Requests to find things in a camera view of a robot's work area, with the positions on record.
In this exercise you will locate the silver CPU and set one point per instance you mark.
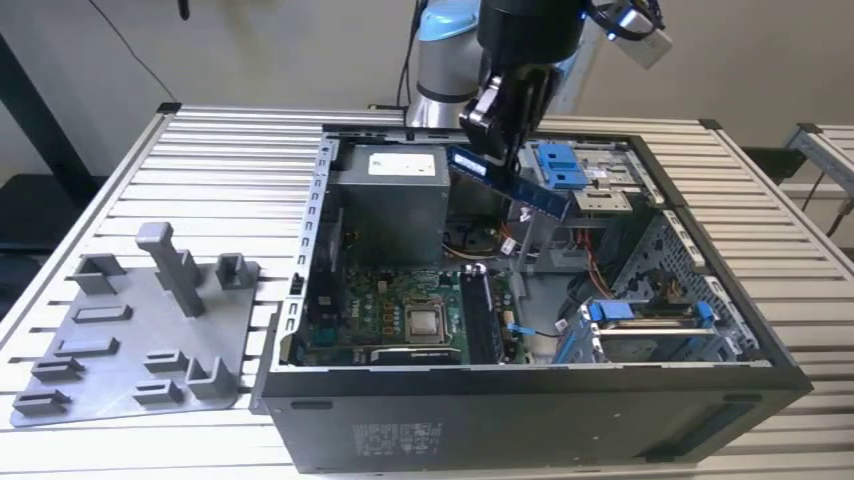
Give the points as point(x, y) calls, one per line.
point(426, 324)

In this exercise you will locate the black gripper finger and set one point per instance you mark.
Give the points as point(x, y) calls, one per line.
point(490, 125)
point(534, 95)

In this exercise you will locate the black RAM slot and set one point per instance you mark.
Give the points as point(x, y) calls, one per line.
point(474, 320)

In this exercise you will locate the grey plastic parts rack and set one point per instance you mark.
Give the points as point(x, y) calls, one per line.
point(113, 380)

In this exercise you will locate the black graphics card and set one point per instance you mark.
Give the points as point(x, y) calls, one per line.
point(414, 356)

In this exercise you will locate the blue drive bay latch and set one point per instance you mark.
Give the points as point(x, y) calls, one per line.
point(556, 160)

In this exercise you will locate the blue disk carrier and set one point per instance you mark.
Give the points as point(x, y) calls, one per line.
point(610, 310)

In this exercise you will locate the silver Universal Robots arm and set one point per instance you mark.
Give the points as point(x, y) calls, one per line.
point(440, 70)

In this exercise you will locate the CPU socket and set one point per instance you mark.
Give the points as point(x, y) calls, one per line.
point(424, 303)

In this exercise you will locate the grey metal drive cage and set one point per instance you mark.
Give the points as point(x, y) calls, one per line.
point(540, 240)

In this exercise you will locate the green motherboard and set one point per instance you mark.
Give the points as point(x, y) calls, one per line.
point(374, 300)

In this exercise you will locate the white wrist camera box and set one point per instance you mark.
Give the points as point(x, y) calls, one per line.
point(643, 45)

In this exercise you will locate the black antenna stub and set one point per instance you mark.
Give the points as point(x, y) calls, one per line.
point(183, 9)

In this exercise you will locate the grey power supply unit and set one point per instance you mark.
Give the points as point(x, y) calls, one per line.
point(394, 215)

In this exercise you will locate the black open PC case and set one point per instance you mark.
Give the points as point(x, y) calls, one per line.
point(500, 425)

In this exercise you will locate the silver hard disk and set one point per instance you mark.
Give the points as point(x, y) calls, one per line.
point(641, 350)

